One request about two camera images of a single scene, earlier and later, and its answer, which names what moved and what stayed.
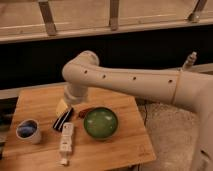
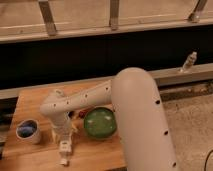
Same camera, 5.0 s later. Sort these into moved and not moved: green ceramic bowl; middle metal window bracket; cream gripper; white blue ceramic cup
Moved: cream gripper
Not moved: middle metal window bracket; green ceramic bowl; white blue ceramic cup
